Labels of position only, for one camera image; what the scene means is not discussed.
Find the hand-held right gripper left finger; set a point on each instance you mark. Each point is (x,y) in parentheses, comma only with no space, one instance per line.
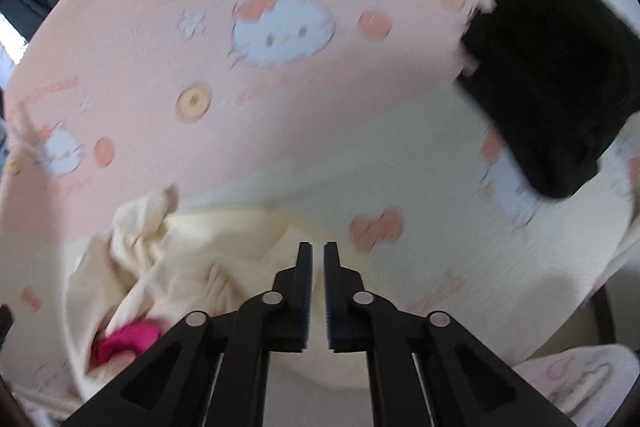
(300,307)

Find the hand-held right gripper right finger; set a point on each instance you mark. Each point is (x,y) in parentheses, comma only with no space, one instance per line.
(334,307)

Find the cream and magenta garment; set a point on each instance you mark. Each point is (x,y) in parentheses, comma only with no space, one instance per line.
(165,277)

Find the pink cat printed blanket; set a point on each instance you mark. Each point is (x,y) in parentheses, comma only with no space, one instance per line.
(150,57)

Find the black garment pile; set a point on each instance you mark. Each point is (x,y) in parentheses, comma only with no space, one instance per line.
(550,82)

